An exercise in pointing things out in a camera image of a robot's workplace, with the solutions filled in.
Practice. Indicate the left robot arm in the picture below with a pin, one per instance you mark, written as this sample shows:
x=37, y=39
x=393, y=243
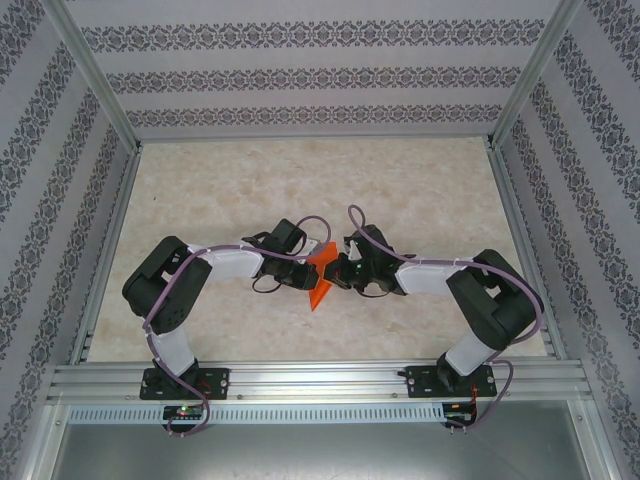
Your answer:
x=165, y=290

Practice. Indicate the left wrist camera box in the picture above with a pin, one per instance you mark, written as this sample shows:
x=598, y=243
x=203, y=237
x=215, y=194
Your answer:
x=311, y=247

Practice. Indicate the aluminium mounting rail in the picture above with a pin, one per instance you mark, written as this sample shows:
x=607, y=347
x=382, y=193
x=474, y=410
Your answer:
x=320, y=380

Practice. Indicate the aluminium side rail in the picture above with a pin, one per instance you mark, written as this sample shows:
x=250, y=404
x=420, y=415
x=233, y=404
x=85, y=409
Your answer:
x=108, y=250
x=510, y=200

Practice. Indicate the orange paper sheet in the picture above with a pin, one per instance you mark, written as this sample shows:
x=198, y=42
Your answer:
x=327, y=255

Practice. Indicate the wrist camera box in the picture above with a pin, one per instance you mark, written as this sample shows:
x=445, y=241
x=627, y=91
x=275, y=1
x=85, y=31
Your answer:
x=354, y=248
x=311, y=247

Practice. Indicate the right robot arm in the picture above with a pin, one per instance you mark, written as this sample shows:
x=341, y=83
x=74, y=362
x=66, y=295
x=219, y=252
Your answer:
x=495, y=305

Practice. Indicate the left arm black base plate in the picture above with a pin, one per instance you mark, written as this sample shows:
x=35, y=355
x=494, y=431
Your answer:
x=217, y=382

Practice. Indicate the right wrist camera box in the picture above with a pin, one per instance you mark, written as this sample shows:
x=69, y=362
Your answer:
x=354, y=248

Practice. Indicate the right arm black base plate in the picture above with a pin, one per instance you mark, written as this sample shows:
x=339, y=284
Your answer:
x=422, y=382

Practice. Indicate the aluminium frame post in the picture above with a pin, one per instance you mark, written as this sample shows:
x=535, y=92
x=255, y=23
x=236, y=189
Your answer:
x=97, y=75
x=530, y=75

